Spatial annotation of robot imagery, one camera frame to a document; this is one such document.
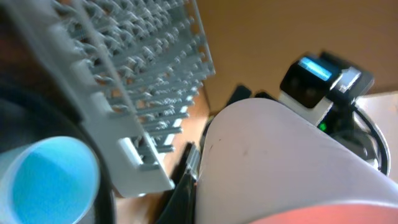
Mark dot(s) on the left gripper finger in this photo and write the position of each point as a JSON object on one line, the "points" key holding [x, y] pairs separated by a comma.
{"points": [[179, 203]]}

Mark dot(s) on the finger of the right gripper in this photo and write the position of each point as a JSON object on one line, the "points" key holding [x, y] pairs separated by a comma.
{"points": [[264, 94], [241, 92]]}

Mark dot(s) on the pink cup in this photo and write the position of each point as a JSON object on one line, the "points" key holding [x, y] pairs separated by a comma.
{"points": [[263, 163]]}

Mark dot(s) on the blue cup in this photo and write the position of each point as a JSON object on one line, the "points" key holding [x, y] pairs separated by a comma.
{"points": [[55, 180]]}

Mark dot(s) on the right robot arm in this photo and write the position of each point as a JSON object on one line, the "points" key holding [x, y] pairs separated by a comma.
{"points": [[323, 89]]}

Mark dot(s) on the grey dishwasher rack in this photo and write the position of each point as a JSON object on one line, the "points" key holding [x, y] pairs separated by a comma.
{"points": [[130, 68]]}

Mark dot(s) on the round black tray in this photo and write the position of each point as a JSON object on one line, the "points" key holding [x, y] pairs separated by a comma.
{"points": [[31, 114]]}

